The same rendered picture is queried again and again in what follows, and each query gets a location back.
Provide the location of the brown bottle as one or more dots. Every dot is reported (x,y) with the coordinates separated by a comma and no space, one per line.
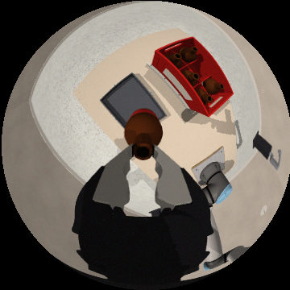
(211,86)
(191,77)
(188,54)
(143,129)
(203,96)
(175,59)

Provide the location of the red box with cut-out openings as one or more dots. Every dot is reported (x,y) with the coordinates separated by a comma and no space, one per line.
(204,65)

